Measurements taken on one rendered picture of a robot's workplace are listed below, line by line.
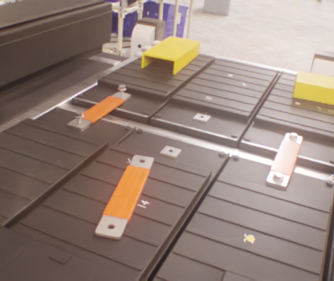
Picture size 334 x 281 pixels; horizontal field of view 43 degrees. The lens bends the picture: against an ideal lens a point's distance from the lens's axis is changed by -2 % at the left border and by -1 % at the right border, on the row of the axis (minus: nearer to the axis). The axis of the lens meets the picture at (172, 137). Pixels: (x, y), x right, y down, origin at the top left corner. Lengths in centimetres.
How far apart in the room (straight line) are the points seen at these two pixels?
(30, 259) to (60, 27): 52
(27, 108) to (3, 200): 26
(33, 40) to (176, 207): 42
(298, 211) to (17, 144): 35
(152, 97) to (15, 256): 43
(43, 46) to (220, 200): 45
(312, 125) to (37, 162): 42
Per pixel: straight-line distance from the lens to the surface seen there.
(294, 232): 46
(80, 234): 42
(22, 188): 49
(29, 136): 59
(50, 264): 38
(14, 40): 73
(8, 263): 39
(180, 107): 72
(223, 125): 67
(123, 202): 45
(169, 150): 58
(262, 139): 65
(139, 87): 76
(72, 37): 86
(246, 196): 49
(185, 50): 89
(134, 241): 41
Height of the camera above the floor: 128
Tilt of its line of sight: 27 degrees down
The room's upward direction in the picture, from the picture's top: 6 degrees clockwise
